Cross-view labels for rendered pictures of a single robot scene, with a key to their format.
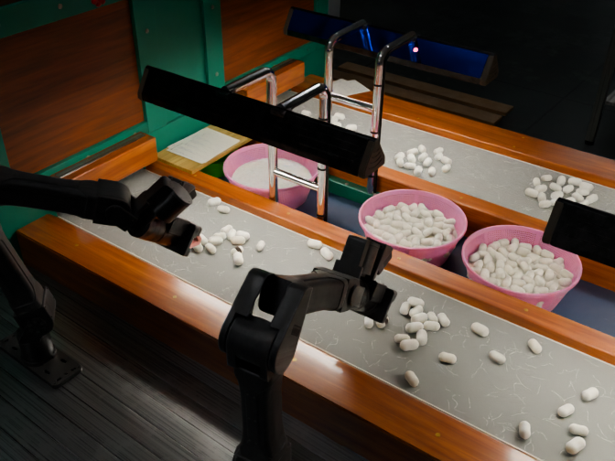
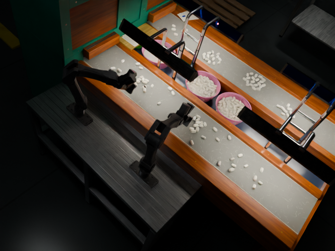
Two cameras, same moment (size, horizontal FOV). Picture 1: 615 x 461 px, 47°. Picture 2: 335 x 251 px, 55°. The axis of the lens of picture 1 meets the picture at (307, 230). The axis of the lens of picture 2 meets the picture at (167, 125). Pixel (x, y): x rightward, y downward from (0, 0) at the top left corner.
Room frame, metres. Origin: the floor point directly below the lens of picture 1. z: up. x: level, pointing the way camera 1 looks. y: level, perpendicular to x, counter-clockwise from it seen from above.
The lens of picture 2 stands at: (-0.21, 0.17, 2.45)
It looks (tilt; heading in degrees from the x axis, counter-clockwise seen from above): 53 degrees down; 351
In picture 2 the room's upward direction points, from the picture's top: 18 degrees clockwise
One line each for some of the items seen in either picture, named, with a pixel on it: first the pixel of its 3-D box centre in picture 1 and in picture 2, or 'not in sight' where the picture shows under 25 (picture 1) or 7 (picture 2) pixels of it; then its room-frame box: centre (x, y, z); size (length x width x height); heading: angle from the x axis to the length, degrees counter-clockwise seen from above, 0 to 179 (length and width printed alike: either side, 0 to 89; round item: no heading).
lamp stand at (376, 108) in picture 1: (366, 113); (195, 39); (1.79, -0.16, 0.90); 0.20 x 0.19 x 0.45; 55
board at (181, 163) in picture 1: (211, 142); (138, 36); (1.85, 0.28, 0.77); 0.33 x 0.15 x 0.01; 145
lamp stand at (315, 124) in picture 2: not in sight; (305, 115); (1.23, -0.95, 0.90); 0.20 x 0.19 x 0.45; 55
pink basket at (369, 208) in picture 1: (410, 232); (201, 87); (1.47, -0.26, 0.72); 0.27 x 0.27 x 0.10
